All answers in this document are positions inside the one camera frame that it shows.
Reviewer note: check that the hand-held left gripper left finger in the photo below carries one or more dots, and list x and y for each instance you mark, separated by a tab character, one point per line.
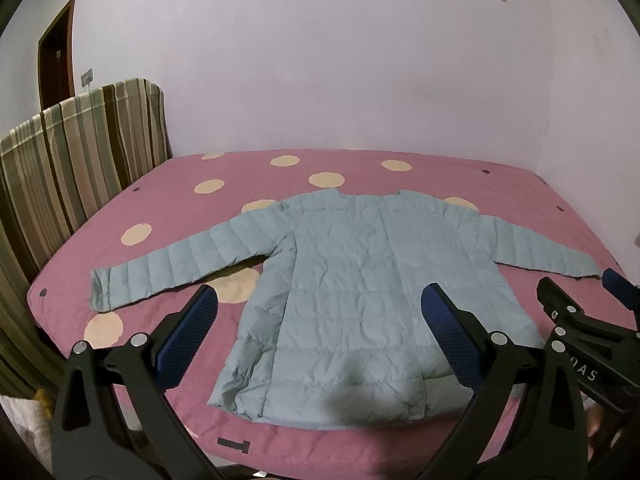
192	327

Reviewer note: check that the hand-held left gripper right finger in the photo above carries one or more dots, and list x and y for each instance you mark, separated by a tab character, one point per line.
447	332

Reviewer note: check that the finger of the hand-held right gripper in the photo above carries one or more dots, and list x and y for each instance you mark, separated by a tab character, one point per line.
622	287
555	300

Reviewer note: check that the light blue puffer jacket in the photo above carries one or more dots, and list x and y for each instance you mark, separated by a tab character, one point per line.
350	280

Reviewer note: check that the person's right hand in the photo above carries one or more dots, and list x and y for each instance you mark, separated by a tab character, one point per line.
596	421

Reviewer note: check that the white bag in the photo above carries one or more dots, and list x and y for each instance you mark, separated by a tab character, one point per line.
27	425

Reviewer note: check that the brown wooden door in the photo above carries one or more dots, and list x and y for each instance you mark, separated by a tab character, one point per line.
56	55

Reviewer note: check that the white wall switch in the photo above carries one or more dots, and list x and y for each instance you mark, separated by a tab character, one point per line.
87	77

